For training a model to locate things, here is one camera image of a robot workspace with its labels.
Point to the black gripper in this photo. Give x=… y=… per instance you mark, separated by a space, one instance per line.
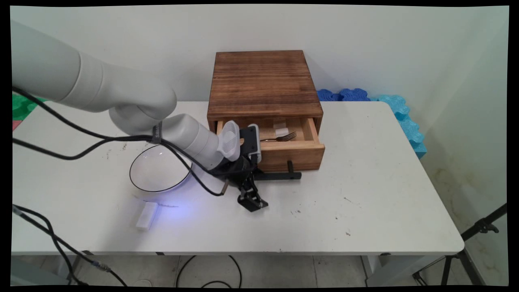
x=235 y=168

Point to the wooden drawer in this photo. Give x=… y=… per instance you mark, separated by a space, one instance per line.
x=292 y=156

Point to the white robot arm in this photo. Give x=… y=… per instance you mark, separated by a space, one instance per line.
x=121 y=93

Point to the metal fork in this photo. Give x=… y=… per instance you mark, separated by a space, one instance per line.
x=286 y=137

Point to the white paper piece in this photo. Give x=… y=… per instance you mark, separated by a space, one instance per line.
x=281 y=132

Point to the white bowl with dark rim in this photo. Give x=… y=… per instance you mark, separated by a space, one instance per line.
x=156 y=170

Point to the white rectangular block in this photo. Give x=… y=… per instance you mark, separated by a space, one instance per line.
x=147 y=215

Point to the brown wooden drawer cabinet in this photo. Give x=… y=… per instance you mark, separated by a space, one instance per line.
x=262 y=83

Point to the dark blue foam mat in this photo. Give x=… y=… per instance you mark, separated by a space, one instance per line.
x=348 y=95

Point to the white table leg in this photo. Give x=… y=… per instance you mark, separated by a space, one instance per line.
x=375 y=269

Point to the light blue foam mat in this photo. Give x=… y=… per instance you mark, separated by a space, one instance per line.
x=407 y=121

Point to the black tripod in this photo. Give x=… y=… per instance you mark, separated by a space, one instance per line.
x=482 y=225

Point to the green foam mat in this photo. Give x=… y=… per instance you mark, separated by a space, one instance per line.
x=24 y=107

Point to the red foam mat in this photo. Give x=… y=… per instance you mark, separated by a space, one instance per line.
x=16 y=125

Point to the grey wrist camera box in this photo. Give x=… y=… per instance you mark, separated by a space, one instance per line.
x=253 y=142

